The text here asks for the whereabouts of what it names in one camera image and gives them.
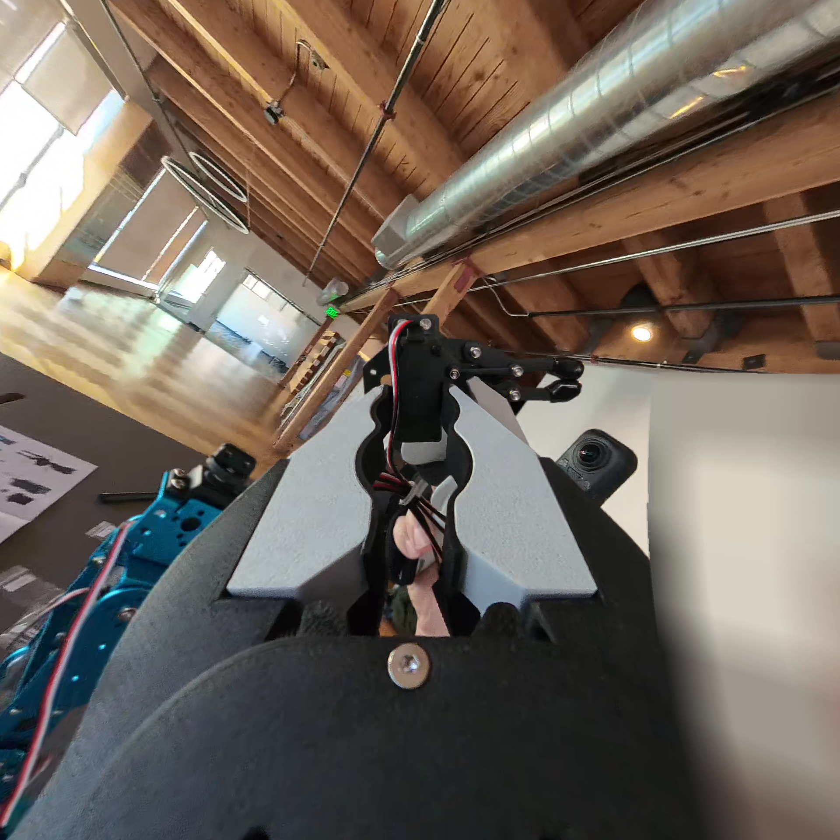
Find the silver ventilation duct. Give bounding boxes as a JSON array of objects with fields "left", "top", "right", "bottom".
[{"left": 369, "top": 0, "right": 840, "bottom": 271}]

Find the assembly instruction booklet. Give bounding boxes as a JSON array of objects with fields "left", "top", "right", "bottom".
[{"left": 0, "top": 424, "right": 99, "bottom": 547}]

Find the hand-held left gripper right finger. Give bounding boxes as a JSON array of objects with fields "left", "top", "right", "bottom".
[{"left": 446, "top": 384, "right": 599, "bottom": 636}]

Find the black toy claw with servo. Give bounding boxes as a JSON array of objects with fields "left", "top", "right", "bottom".
[{"left": 363, "top": 314, "right": 586, "bottom": 448}]

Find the thin ceiling sprinkler pipe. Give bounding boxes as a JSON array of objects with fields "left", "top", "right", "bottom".
[{"left": 304, "top": 0, "right": 455, "bottom": 286}]

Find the large ring ceiling light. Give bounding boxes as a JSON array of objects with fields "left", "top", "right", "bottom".
[{"left": 159, "top": 155, "right": 252, "bottom": 235}]

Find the arm servo cable bundle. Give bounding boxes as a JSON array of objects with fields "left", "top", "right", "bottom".
[{"left": 0, "top": 518, "right": 135, "bottom": 818}]

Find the claw servo cable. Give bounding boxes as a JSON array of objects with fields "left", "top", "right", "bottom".
[{"left": 373, "top": 320, "right": 462, "bottom": 549}]

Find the small ring ceiling light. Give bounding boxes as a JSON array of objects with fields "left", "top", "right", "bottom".
[{"left": 185, "top": 150, "right": 250, "bottom": 206}]

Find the person's right hand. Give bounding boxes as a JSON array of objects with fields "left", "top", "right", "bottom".
[{"left": 392, "top": 508, "right": 454, "bottom": 637}]

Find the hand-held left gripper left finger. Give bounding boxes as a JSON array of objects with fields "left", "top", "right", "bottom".
[{"left": 226, "top": 385, "right": 389, "bottom": 636}]

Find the blue toy robot arm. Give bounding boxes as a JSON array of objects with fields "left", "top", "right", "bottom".
[{"left": 0, "top": 441, "right": 258, "bottom": 818}]

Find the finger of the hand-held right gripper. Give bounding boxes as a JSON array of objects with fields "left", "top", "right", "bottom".
[
  {"left": 399, "top": 441, "right": 460, "bottom": 522},
  {"left": 471, "top": 382, "right": 529, "bottom": 444}
]

